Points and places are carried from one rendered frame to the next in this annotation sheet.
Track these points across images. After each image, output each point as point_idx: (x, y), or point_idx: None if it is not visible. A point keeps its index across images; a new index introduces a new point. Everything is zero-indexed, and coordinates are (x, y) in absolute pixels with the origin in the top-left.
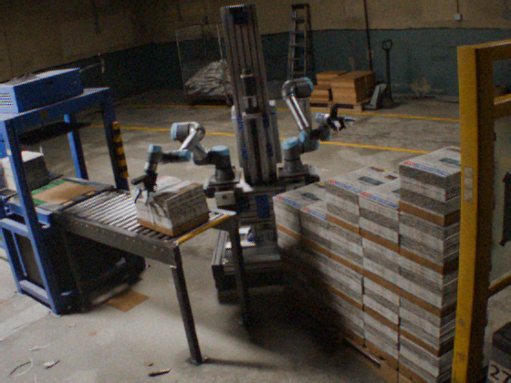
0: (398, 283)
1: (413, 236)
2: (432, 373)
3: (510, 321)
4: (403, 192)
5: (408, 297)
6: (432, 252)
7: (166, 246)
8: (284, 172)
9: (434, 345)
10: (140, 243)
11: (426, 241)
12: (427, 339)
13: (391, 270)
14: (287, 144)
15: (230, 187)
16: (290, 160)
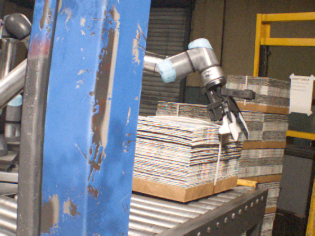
0: (256, 173)
1: (273, 128)
2: (269, 228)
3: (313, 154)
4: (269, 98)
5: (263, 180)
6: (280, 135)
7: (264, 190)
8: (13, 141)
9: (273, 204)
10: (247, 208)
11: (279, 128)
12: (269, 204)
13: (252, 166)
14: (20, 99)
15: (12, 164)
16: (19, 121)
